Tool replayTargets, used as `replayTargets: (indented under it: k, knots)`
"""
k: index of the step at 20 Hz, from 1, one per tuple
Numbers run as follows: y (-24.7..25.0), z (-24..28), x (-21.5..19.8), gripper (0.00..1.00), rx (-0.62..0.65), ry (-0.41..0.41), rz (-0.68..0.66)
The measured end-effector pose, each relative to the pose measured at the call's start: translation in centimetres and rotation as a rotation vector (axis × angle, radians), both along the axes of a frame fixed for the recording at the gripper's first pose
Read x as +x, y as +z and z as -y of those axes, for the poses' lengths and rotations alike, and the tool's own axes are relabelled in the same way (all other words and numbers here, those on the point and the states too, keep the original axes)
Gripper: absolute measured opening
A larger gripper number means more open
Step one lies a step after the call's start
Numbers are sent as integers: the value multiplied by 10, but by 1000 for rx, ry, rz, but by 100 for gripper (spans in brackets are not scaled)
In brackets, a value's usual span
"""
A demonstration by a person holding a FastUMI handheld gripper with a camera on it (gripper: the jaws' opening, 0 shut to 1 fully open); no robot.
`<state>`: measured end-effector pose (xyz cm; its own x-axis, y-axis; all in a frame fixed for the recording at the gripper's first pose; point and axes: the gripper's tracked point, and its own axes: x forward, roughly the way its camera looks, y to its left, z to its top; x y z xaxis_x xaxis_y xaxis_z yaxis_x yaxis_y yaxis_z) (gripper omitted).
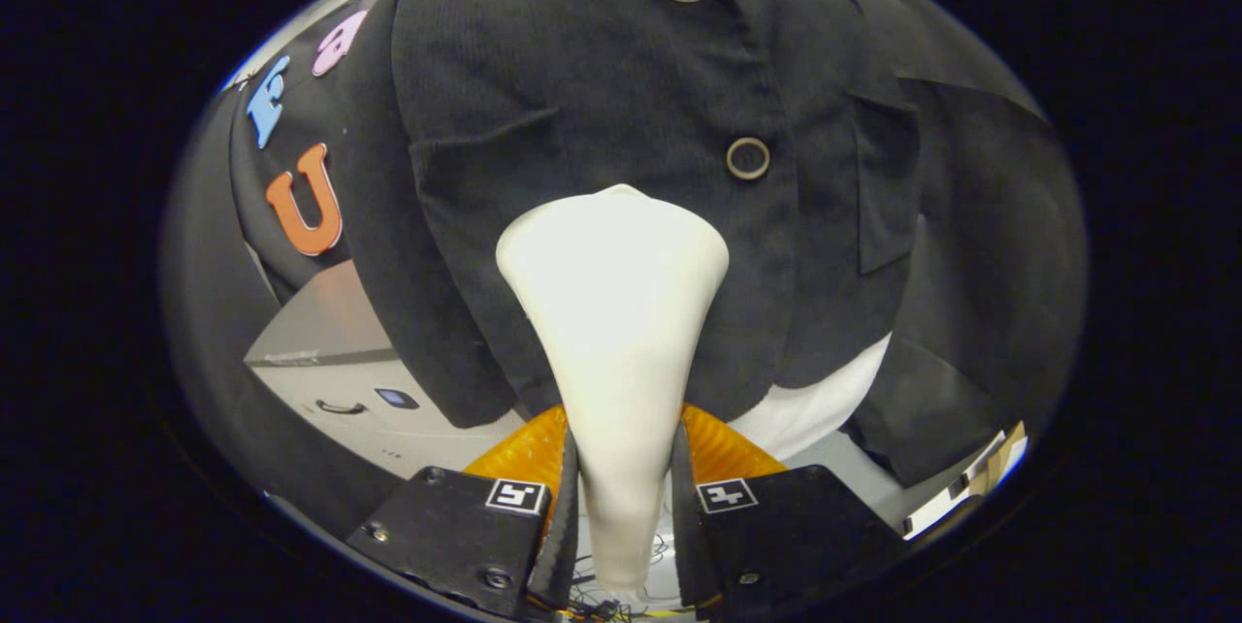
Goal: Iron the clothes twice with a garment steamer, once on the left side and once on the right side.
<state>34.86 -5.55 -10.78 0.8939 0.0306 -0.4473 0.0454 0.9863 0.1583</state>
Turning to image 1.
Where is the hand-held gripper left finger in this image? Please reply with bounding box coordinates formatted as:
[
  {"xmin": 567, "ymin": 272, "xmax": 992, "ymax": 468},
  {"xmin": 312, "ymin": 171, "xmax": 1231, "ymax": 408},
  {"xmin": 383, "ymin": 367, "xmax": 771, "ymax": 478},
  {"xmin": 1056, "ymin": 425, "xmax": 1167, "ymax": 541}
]
[{"xmin": 346, "ymin": 405, "xmax": 582, "ymax": 620}]

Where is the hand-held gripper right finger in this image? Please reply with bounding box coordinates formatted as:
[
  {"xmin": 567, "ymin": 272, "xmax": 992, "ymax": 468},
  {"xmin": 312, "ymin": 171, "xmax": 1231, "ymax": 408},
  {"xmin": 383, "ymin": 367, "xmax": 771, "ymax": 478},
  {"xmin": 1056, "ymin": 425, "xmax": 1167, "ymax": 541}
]
[{"xmin": 670, "ymin": 401, "xmax": 907, "ymax": 620}]

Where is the black button jacket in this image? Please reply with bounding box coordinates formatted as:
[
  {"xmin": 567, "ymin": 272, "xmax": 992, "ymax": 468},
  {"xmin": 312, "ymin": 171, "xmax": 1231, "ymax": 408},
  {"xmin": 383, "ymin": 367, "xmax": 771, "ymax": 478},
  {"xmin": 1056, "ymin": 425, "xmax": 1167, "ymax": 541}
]
[{"xmin": 335, "ymin": 0, "xmax": 1020, "ymax": 490}]

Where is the white mannequin torso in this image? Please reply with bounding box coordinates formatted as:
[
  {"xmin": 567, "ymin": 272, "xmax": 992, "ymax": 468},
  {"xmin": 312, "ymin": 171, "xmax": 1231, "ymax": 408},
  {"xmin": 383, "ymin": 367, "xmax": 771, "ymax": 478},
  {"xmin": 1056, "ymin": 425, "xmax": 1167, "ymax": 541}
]
[{"xmin": 621, "ymin": 0, "xmax": 895, "ymax": 465}]

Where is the cardboard box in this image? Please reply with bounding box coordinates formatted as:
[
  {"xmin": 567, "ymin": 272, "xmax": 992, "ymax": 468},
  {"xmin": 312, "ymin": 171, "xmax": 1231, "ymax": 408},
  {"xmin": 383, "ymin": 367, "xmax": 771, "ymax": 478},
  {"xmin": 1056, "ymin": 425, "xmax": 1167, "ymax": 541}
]
[{"xmin": 900, "ymin": 420, "xmax": 1030, "ymax": 540}]

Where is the grey drawer cabinet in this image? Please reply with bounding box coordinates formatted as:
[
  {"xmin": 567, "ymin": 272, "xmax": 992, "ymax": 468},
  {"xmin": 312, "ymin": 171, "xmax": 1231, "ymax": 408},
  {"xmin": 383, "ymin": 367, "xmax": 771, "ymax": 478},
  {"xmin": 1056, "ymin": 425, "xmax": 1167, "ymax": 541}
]
[{"xmin": 243, "ymin": 259, "xmax": 531, "ymax": 480}]

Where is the black backdrop cloth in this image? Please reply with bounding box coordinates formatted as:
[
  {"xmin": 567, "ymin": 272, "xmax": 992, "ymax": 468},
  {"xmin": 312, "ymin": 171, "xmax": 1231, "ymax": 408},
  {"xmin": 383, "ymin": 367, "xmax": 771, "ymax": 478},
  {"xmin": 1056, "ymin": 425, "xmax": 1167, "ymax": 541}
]
[{"xmin": 163, "ymin": 0, "xmax": 1090, "ymax": 539}]

